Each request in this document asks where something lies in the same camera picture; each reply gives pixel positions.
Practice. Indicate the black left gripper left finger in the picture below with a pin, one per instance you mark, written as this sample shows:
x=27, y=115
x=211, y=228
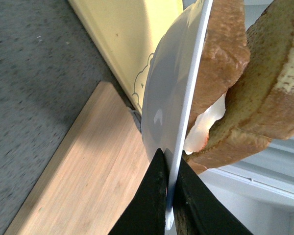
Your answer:
x=145, y=214

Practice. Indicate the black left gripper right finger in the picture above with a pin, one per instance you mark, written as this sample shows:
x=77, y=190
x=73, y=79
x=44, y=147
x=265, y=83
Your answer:
x=198, y=212

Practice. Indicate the fried egg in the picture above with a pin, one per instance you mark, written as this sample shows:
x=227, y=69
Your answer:
x=198, y=135

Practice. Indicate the bread slice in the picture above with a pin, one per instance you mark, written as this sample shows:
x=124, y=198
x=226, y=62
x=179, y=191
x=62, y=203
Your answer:
x=260, y=106
x=224, y=57

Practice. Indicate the white round plate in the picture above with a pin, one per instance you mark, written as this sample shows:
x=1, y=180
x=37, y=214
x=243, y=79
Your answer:
x=169, y=91

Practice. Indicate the wooden cutting board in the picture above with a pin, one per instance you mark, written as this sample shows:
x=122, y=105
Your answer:
x=93, y=175

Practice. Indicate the yellow bear tray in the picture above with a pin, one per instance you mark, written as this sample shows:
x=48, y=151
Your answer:
x=127, y=33

